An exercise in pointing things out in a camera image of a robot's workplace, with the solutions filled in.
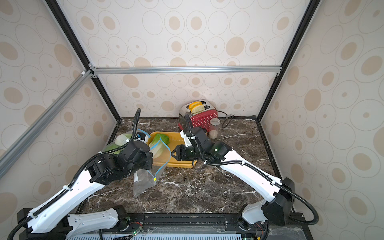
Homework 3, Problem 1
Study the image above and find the black frame post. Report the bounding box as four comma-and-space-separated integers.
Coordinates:
257, 0, 321, 123
45, 0, 121, 122

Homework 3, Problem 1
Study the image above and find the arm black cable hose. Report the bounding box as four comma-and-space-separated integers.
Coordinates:
183, 112, 320, 226
6, 107, 142, 240

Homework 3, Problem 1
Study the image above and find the clear zipper bag blue seal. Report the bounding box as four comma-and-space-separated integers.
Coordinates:
102, 129, 150, 153

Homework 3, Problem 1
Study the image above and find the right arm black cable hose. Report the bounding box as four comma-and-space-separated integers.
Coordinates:
183, 112, 320, 226

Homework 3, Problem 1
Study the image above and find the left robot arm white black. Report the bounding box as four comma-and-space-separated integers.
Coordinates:
8, 140, 153, 240

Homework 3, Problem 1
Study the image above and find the clear glass salt jar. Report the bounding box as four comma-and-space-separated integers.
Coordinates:
209, 118, 221, 139

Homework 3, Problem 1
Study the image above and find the yellow toast slice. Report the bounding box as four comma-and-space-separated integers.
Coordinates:
188, 101, 203, 111

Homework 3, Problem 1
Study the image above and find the aluminium rail back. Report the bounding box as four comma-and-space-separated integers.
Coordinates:
92, 66, 282, 75

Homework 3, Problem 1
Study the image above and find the aluminium rail left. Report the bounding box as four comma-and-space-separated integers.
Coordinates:
1, 70, 92, 177

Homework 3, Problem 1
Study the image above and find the chinese cabbage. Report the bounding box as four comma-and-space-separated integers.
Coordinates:
102, 143, 121, 155
115, 133, 132, 147
149, 134, 170, 159

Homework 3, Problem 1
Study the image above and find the red chrome toaster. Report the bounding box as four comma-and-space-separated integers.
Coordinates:
178, 100, 218, 133

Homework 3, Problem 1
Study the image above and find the pale toast slice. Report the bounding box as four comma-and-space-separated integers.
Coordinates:
191, 106, 205, 114

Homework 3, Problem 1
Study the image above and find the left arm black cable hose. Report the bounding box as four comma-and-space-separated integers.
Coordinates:
6, 107, 142, 240

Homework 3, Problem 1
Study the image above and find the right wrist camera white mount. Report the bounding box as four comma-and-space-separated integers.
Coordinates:
180, 131, 192, 147

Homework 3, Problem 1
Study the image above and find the aluminium rail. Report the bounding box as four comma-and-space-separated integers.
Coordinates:
1, 70, 92, 177
92, 66, 282, 75

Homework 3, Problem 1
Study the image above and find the black frame post left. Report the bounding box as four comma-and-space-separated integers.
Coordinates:
45, 0, 121, 122

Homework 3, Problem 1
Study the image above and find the yellow rectangular tray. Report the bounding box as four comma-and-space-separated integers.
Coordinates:
146, 131, 199, 169

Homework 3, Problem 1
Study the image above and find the black frame post right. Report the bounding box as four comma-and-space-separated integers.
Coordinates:
257, 0, 321, 123

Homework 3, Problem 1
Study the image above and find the black toaster power cable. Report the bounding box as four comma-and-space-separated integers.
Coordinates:
217, 110, 235, 129

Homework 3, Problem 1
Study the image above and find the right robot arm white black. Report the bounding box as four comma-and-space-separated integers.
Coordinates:
171, 127, 294, 228

